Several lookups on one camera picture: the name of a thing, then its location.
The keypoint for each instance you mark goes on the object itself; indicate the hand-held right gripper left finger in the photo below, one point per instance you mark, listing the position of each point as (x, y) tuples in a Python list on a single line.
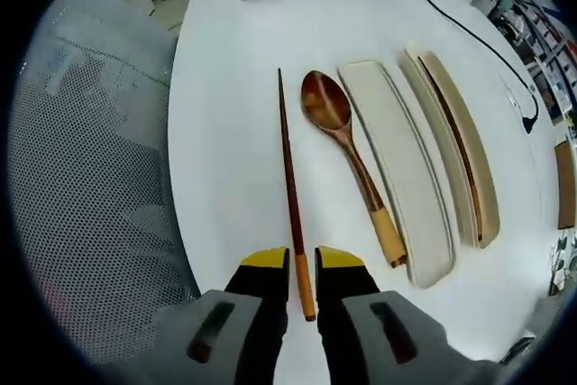
[(252, 286)]

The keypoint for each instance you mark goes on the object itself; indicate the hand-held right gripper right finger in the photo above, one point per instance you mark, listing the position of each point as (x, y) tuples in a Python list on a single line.
[(347, 286)]

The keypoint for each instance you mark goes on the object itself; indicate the dark wooden chopstick utensil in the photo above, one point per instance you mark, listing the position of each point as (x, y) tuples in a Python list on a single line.
[(455, 137), (288, 168)]

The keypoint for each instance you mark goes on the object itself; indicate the beige cutlery case lid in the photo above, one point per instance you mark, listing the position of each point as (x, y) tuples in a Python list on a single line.
[(396, 168)]

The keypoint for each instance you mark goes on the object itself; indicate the brown wooden spoon utensil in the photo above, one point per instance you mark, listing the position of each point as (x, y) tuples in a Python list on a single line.
[(326, 103)]

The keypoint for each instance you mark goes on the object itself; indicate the beige cutlery case base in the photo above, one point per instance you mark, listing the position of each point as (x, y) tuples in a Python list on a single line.
[(471, 146)]

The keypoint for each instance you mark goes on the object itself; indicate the grey mesh chair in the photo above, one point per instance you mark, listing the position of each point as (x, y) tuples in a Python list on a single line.
[(90, 177)]

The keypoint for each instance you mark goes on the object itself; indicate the storage shelf with white bins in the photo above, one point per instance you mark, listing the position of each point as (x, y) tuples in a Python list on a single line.
[(541, 33)]

